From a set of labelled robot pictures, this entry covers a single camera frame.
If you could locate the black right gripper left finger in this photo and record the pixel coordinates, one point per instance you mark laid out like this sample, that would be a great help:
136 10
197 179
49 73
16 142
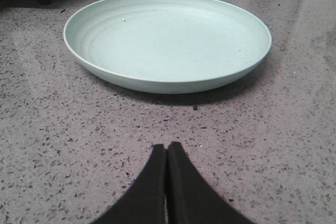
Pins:
144 201

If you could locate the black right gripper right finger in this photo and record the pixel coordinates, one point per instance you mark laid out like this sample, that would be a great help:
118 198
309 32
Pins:
190 199

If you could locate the light green round plate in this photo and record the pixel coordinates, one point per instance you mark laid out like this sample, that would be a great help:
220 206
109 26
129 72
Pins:
167 46

